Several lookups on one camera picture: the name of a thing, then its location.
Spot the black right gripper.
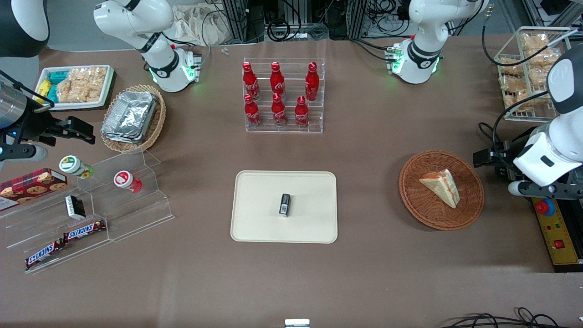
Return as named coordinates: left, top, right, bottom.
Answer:
left=18, top=98, right=97, bottom=147

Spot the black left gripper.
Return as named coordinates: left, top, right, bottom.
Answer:
left=473, top=142, right=519, bottom=180

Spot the triangular sandwich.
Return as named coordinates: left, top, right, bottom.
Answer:
left=419, top=169, right=461, bottom=210

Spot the white rectangular snack tray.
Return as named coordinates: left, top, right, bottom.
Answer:
left=36, top=65, right=116, bottom=112

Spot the round brown wicker basket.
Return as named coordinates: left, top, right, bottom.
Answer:
left=399, top=150, right=485, bottom=231

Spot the oval light wicker basket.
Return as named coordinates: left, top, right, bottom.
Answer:
left=100, top=84, right=167, bottom=154

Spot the beige rectangular serving tray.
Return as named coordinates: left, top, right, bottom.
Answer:
left=230, top=170, right=338, bottom=244

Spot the green sunflower lid cup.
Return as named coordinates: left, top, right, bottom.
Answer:
left=59, top=155, right=94, bottom=179

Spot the bagged rice crackers pile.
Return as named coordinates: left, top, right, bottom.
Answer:
left=56, top=67, right=108, bottom=104

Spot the stack of foil containers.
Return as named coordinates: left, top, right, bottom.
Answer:
left=101, top=91, right=159, bottom=144

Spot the red lidded drink cup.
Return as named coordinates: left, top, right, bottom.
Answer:
left=113, top=170, right=143, bottom=193

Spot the bagged fried snack pack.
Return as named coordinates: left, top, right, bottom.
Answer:
left=527, top=48, right=562, bottom=67
left=528, top=65, right=554, bottom=87
left=500, top=75, right=530, bottom=92
left=522, top=34, right=550, bottom=51
left=503, top=90, right=554, bottom=113
left=500, top=57, right=525, bottom=76

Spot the red tartan cookie box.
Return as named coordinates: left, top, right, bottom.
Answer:
left=0, top=168, right=68, bottom=211

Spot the small black white box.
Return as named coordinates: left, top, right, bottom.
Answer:
left=65, top=195, right=87, bottom=220

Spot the clear acrylic step display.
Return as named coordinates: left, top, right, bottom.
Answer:
left=0, top=149, right=175, bottom=275

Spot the Snickers chocolate bar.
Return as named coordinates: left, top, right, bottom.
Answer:
left=62, top=220, right=107, bottom=242
left=25, top=239, right=66, bottom=271

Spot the yellow control box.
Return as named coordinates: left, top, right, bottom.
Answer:
left=532, top=197, right=583, bottom=273

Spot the white crumpled cloth bag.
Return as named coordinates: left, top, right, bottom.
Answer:
left=172, top=4, right=234, bottom=47

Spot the red cola bottle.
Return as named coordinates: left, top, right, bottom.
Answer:
left=271, top=92, right=289, bottom=128
left=269, top=61, right=287, bottom=99
left=244, top=93, right=263, bottom=128
left=294, top=95, right=311, bottom=128
left=304, top=61, right=321, bottom=102
left=242, top=61, right=261, bottom=101

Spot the clear acrylic bottle rack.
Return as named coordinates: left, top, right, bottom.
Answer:
left=242, top=57, right=327, bottom=134

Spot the black appliance power cable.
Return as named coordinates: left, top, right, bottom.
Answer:
left=477, top=121, right=507, bottom=153

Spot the white wire basket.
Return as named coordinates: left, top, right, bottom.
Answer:
left=494, top=26, right=573, bottom=123

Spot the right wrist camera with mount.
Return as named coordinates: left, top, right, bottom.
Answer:
left=0, top=143, right=48, bottom=162

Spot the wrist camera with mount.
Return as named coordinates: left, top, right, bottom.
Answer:
left=0, top=143, right=48, bottom=162
left=507, top=180, right=583, bottom=202

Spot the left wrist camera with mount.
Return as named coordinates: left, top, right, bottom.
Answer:
left=507, top=180, right=583, bottom=202

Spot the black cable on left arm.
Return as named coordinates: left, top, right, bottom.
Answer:
left=478, top=0, right=575, bottom=158

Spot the metal shelf frame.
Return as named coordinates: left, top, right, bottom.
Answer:
left=499, top=0, right=583, bottom=29

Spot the black floor cables bundle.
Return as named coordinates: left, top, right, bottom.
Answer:
left=443, top=307, right=564, bottom=328

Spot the coiled black cable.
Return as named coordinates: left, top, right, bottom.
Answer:
left=266, top=18, right=293, bottom=42

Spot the aluminium frame rack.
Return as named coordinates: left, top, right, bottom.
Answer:
left=222, top=0, right=413, bottom=42

